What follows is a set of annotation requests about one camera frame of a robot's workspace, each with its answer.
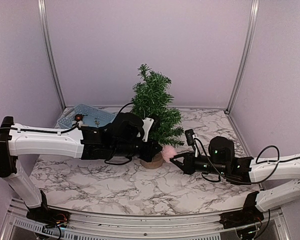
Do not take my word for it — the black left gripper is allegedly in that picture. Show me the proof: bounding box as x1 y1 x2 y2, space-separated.
112 137 162 162

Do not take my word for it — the small green christmas tree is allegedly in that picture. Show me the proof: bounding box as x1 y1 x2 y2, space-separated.
131 64 185 169

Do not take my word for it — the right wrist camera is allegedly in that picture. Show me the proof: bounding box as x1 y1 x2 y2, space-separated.
184 129 199 157

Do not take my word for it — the aluminium corner post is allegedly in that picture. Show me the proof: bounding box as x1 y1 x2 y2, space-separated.
38 0 66 111
225 0 260 115

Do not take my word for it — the right aluminium corner post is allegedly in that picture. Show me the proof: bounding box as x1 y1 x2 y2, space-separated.
225 0 260 115

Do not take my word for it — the aluminium front rail frame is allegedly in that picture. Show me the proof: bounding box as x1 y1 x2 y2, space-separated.
0 198 291 240

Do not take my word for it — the dark red bauble ornament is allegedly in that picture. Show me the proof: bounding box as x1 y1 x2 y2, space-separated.
74 114 85 122

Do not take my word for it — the left aluminium corner post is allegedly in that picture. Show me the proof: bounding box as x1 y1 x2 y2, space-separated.
38 0 66 111

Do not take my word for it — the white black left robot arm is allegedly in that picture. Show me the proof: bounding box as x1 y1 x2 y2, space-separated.
0 111 162 224

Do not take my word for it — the white cotton boll sprig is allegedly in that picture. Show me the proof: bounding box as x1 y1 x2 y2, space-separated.
74 120 84 127

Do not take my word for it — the light blue perforated plastic basket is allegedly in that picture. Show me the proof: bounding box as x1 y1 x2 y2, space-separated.
57 104 116 129

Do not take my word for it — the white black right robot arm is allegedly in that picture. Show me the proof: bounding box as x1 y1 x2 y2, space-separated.
170 136 300 229

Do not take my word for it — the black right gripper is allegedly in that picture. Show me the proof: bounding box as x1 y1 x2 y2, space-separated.
170 151 228 176

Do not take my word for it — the pink fluffy pompom ornament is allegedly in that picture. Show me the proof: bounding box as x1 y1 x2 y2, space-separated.
161 145 177 163

